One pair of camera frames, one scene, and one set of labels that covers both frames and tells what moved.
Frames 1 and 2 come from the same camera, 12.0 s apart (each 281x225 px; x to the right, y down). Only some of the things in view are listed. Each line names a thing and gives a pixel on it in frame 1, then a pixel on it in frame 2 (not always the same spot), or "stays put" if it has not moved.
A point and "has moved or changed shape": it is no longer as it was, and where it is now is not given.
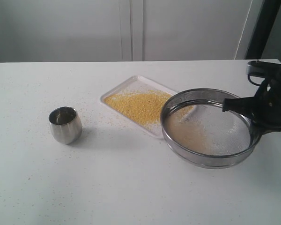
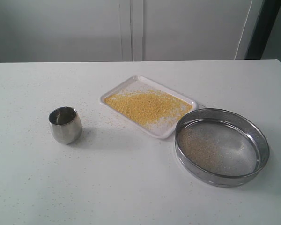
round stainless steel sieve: x=196 y=131 has moved or changed shape
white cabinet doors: x=25 y=31 stays put
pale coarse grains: x=185 y=126 to x=199 y=150
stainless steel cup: x=65 y=124 stays put
